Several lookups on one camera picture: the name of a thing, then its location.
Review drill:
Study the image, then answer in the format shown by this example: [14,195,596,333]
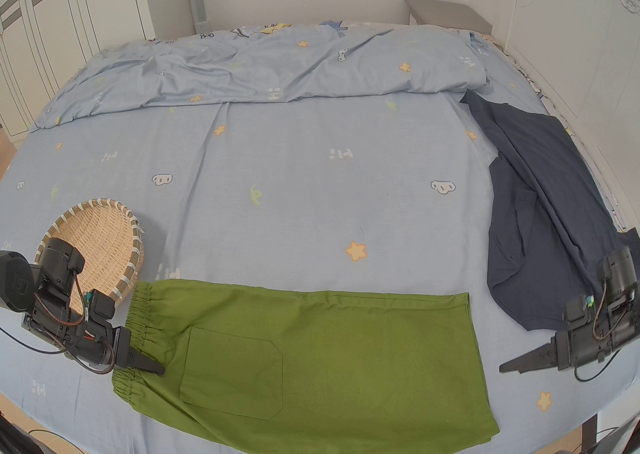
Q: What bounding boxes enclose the green trousers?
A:
[111,279,501,454]

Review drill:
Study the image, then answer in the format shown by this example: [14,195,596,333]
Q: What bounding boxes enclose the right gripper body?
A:
[552,324,607,372]

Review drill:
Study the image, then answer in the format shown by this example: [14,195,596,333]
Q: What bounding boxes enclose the bed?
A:
[0,0,640,454]

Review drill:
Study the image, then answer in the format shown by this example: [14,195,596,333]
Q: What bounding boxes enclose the round woven basket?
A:
[36,198,146,314]

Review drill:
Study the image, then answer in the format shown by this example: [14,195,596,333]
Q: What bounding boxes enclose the white wardrobe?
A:
[0,0,157,139]

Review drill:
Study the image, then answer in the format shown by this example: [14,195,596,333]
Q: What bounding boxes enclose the dark blue garment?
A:
[458,90,632,333]

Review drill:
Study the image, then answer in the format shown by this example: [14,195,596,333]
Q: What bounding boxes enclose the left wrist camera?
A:
[84,290,117,326]

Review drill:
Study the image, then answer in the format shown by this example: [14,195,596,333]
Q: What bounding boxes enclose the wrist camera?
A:
[564,294,593,329]
[84,290,117,326]

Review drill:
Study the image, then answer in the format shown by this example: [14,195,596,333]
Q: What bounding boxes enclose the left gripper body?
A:
[66,313,133,372]

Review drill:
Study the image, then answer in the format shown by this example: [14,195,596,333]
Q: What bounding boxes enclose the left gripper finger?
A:
[127,347,166,377]

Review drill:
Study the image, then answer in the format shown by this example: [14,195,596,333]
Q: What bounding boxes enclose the grey bedside table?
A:
[404,0,494,35]

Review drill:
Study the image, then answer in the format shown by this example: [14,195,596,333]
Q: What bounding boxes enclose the black cable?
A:
[573,348,624,383]
[0,326,72,356]

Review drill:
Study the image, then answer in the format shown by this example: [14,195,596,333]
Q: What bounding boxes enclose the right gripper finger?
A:
[499,358,559,374]
[520,339,557,362]

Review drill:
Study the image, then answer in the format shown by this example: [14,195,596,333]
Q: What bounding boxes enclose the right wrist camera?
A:
[564,294,593,329]

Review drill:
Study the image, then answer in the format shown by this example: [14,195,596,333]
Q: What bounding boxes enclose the pale blue quilt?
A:
[30,20,492,130]

